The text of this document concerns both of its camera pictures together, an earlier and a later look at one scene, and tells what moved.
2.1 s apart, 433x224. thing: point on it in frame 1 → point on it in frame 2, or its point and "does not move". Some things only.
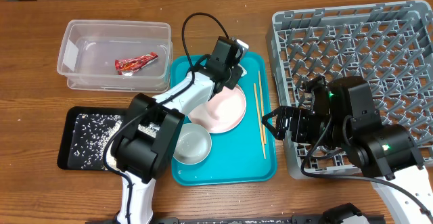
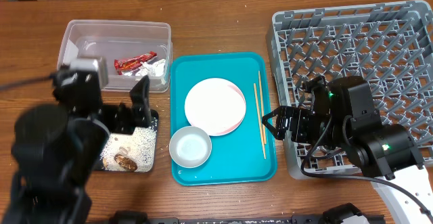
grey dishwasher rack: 388,46 does not move
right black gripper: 298,114 does not move
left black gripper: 233,80 → 124,122
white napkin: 244,71 → 155,69
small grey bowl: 193,144 does not move
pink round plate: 223,111 does not move
